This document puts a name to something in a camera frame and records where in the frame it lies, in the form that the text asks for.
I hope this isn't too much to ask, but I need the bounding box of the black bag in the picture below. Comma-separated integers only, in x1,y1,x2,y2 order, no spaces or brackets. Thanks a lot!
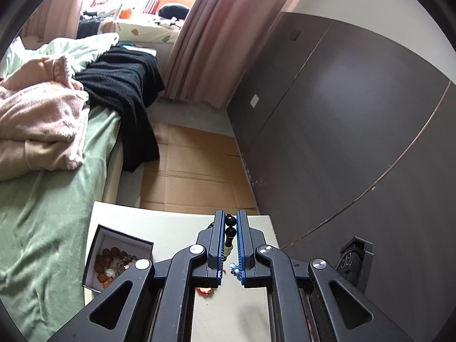
158,4,192,19

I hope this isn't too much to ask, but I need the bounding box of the black bead bracelet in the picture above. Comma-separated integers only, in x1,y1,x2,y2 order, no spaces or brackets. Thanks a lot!
208,213,239,261

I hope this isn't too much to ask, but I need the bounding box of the pile of mixed jewelry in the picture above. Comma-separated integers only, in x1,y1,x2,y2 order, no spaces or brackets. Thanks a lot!
93,247,138,283

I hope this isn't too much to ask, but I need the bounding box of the pink curtain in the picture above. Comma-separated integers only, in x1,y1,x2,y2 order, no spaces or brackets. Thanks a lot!
165,0,308,109
21,0,90,44

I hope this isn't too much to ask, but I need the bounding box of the flat cardboard sheet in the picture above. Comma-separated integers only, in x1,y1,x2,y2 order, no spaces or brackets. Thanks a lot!
140,123,259,216

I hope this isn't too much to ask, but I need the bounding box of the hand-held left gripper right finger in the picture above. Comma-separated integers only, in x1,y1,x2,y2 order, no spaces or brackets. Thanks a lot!
237,210,416,342

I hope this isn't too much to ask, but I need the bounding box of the pink fleece blanket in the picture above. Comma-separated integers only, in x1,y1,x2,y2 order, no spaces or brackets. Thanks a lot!
0,56,90,182

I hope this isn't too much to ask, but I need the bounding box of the black box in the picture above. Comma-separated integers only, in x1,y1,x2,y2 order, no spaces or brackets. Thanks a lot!
82,224,155,294

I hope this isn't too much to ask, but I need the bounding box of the black blanket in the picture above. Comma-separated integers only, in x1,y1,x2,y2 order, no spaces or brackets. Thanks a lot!
73,46,166,174

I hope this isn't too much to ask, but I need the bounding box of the printed window seat cushion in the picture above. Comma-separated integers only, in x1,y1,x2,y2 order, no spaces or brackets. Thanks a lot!
80,1,184,45

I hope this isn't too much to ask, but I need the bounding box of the light green quilt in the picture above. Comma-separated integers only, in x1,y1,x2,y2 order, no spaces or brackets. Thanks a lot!
6,32,120,80

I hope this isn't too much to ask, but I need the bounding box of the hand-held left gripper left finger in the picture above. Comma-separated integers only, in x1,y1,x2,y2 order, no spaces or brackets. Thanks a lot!
46,210,226,342

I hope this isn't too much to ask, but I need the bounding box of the bed with green sheet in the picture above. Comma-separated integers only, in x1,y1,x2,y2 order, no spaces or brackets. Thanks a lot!
0,36,126,330

